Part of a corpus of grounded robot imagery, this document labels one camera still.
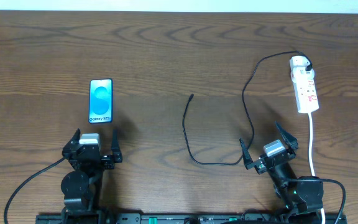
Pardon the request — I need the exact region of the white USB charger plug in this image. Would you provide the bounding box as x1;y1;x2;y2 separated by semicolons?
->
291;67;315;83

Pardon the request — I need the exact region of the blue Galaxy smartphone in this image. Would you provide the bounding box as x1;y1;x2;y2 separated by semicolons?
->
88;78;113;124

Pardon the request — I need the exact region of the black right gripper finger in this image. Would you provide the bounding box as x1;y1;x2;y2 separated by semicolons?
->
239;138;253;170
275;121;298;150

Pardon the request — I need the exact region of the white power strip cord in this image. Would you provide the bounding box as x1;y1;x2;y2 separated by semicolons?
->
308;112;326;224

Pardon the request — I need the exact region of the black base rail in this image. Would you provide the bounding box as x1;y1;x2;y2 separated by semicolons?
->
35;212;347;224

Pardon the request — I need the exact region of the white power strip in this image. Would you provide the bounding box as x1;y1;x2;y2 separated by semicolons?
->
290;55;319;114

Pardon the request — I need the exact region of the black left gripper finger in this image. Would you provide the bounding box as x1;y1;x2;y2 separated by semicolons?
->
111;129;122;163
69;129;81;146

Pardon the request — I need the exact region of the black USB charging cable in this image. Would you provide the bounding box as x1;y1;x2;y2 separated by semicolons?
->
181;50;313;166

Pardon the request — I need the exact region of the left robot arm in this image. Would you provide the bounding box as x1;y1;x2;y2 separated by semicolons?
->
61;129;122;224

